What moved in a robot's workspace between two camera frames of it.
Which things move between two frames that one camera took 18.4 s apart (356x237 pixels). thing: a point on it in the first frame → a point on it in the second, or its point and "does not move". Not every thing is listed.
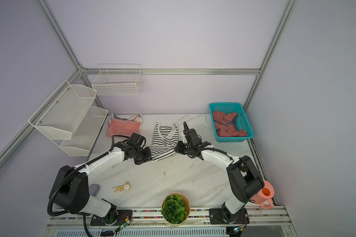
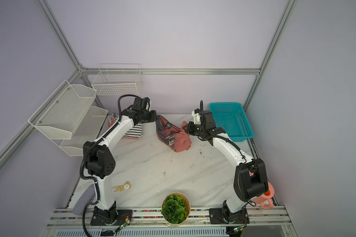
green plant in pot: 176,208 does not move
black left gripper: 148,157 → 153,117
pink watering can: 266,193 does not move
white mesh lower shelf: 84,136 does not move
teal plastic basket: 230,122 does not move
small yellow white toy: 126,186 does not move
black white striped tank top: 164,139 → 136,131
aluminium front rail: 268,216 does not move
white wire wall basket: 117,79 does not move
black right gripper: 177,149 → 187,128
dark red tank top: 224,125 → 175,137
